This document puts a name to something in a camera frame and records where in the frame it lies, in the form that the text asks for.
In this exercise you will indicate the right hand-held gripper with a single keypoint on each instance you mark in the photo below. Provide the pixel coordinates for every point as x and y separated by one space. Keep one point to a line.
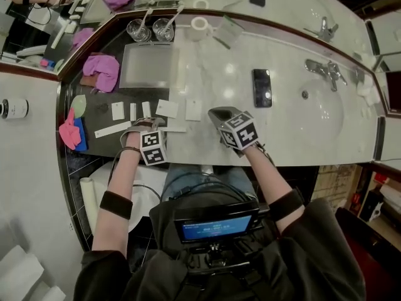
241 132

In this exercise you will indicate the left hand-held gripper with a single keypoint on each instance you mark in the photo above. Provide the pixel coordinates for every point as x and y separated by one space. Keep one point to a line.
153 147

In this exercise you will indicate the person's right forearm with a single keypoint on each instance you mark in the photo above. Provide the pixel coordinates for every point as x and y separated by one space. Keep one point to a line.
266 174

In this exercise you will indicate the person's left forearm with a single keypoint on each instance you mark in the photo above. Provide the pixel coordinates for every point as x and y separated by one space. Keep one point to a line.
119 174

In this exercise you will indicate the black forearm band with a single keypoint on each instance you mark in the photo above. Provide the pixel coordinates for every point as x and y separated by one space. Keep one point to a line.
116 205
286 205

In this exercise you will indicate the black smartphone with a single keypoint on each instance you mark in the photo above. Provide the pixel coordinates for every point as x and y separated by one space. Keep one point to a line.
262 88

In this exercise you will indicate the white toilet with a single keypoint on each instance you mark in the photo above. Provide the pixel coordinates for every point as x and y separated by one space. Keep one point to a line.
144 174

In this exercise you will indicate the clear acrylic tray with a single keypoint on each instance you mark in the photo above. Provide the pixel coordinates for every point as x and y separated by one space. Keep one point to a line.
147 64

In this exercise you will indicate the person's blue jeans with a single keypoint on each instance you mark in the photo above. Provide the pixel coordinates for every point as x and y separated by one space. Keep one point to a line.
188 174

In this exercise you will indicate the green pen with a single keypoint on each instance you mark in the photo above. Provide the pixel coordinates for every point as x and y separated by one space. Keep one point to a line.
221 42

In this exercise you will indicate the purple towel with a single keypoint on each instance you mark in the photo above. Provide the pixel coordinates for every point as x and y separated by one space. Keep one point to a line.
101 71

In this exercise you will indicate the blue cloth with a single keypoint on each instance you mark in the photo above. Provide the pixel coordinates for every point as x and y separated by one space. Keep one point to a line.
82 140

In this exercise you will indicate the brown cloth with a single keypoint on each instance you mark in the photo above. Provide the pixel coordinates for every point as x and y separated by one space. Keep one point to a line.
87 81

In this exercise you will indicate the printed card with green edge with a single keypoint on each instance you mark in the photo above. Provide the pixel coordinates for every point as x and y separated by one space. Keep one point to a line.
230 27

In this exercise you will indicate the clear drinking glass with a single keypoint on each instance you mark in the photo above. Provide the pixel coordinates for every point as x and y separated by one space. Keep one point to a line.
138 33
163 31

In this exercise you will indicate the pink cloth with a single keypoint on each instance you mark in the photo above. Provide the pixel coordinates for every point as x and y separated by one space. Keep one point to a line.
69 132

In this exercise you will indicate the white tape roll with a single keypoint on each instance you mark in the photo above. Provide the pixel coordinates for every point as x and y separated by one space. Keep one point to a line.
195 27

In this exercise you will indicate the white sink basin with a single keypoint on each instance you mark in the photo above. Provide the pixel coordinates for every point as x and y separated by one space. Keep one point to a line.
322 114

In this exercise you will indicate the white toothbrush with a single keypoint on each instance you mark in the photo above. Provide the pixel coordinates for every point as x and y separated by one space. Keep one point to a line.
148 17
175 16

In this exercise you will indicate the cream paper roll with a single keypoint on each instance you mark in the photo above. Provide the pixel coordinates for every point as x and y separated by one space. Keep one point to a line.
89 202

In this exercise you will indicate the chrome faucet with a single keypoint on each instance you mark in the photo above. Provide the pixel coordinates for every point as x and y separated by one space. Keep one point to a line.
326 72

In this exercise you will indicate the black chest-mounted monitor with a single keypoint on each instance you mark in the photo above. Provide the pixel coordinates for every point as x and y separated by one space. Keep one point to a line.
216 226

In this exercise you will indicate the cardboard box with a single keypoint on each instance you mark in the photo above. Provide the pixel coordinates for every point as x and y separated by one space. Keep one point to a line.
335 183

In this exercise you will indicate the white bottle with black cap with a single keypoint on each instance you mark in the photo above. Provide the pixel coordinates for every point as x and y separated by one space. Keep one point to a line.
15 108

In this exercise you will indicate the white crumpled tissue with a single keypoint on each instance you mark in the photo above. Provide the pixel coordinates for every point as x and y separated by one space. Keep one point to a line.
368 94

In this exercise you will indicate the person's dark jacket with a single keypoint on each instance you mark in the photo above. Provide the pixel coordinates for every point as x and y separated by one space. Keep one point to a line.
313 256

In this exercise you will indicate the red box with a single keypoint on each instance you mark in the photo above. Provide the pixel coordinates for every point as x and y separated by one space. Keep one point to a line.
381 177

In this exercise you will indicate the black box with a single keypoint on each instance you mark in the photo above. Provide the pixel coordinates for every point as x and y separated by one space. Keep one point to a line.
369 205

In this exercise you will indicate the white plastic bag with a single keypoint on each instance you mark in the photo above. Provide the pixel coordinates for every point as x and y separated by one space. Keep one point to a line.
391 193

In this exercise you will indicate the angled side wall mirror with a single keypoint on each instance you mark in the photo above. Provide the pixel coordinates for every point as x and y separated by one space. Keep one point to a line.
388 39
31 17

